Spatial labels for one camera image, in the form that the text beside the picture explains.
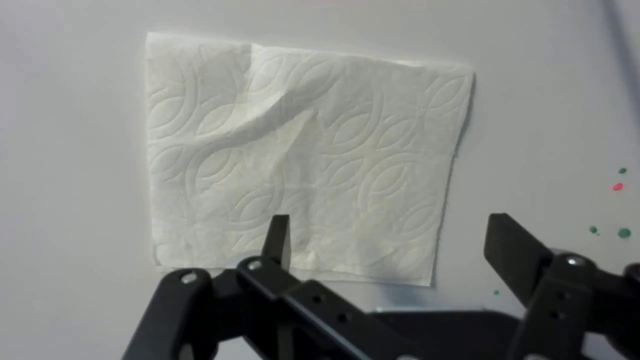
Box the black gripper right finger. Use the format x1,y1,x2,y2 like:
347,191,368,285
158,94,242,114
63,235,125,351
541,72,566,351
482,209,640,360

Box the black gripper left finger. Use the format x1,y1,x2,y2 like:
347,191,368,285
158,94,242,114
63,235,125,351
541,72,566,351
121,212,427,360

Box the white embossed paper napkin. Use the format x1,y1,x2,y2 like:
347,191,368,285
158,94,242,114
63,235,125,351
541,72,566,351
143,29,475,289

